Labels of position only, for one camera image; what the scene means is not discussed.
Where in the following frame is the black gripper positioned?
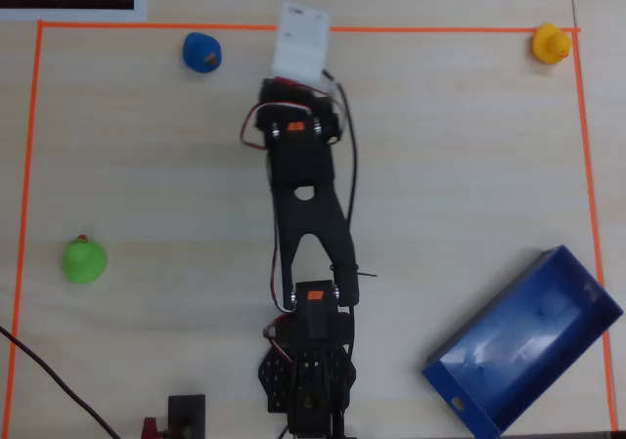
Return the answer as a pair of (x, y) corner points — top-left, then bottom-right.
(257, 76), (344, 146)

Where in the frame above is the yellow rubber duck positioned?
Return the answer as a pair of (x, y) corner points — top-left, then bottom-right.
(531, 22), (573, 64)

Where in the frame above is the blue plastic box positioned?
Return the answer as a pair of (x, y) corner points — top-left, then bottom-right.
(421, 244), (626, 439)

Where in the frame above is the blue toy fruit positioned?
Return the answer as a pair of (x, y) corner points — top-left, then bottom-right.
(182, 31), (224, 74)

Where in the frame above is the orange tape strip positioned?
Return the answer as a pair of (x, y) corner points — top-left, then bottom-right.
(571, 28), (619, 433)
(4, 20), (45, 439)
(37, 20), (582, 34)

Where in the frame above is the green toy apple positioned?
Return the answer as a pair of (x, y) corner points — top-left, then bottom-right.
(61, 234), (109, 285)

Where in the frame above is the small black clamp block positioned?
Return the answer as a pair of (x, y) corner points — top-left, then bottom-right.
(167, 394), (207, 439)

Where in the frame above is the black camera cable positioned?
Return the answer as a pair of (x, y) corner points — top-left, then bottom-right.
(322, 69), (361, 313)

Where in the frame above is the thick black cable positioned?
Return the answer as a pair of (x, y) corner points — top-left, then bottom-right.
(0, 325), (121, 439)

